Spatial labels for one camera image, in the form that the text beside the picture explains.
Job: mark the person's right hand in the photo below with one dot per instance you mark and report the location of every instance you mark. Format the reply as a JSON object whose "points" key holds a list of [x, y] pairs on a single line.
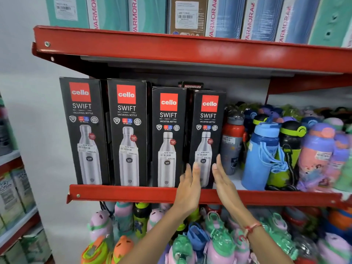
{"points": [[228, 192]]}

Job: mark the person's right forearm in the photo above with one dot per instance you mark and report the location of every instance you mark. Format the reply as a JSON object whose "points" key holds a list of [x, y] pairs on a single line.
{"points": [[266, 247]]}

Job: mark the row of white green cartons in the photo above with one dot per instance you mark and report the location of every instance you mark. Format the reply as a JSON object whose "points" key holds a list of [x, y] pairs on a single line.
{"points": [[11, 195]]}

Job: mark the large black bottle box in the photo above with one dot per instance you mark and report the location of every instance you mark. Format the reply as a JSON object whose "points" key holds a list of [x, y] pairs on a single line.
{"points": [[128, 112], [82, 112]]}

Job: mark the red and white side rack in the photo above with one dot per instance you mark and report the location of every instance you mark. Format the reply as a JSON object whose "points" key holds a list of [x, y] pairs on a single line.
{"points": [[16, 228]]}

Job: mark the small black bottle box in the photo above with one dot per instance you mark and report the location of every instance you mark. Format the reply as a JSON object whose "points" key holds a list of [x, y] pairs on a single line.
{"points": [[169, 118], [209, 120]]}

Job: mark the person's left hand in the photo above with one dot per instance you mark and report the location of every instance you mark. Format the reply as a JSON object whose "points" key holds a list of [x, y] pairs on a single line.
{"points": [[189, 192]]}

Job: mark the row of assorted kids bottles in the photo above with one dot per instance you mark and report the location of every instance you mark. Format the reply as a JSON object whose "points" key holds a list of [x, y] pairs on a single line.
{"points": [[291, 110]]}

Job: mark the teal box with white stripe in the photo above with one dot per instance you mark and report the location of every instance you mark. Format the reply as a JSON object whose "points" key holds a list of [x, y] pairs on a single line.
{"points": [[112, 13], [332, 21], [151, 13]]}

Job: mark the blue box with white stripe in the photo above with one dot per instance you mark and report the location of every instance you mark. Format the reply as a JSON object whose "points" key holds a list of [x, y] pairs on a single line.
{"points": [[266, 19], [228, 16], [299, 21]]}

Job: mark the red metal shelf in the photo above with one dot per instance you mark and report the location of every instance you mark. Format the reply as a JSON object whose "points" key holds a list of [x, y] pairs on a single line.
{"points": [[123, 193], [165, 49]]}

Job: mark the teal box with barcode label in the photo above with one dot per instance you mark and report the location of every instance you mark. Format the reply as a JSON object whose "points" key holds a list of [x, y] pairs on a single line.
{"points": [[66, 13]]}

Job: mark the cluster of animal shaped bottles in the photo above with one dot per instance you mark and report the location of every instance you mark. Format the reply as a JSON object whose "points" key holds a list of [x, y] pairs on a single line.
{"points": [[220, 244]]}

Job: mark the person's left forearm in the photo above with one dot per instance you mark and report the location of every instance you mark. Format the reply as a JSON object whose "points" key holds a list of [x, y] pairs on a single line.
{"points": [[154, 239]]}

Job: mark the red lid grey bottle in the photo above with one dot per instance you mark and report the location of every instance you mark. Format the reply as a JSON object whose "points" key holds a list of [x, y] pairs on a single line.
{"points": [[232, 151]]}

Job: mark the pink and purple bottle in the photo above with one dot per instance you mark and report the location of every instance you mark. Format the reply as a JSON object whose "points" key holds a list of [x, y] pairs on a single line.
{"points": [[313, 159]]}

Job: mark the row of wrapped bottles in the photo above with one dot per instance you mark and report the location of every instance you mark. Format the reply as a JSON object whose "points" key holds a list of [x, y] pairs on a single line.
{"points": [[5, 134]]}

